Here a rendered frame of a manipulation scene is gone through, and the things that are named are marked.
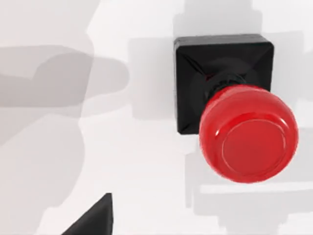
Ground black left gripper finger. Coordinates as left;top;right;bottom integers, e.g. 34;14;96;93
61;192;115;235

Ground red push button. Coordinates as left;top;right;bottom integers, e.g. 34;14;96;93
199;84;299;184

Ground black square button base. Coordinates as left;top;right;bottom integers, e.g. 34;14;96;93
174;34;275;135

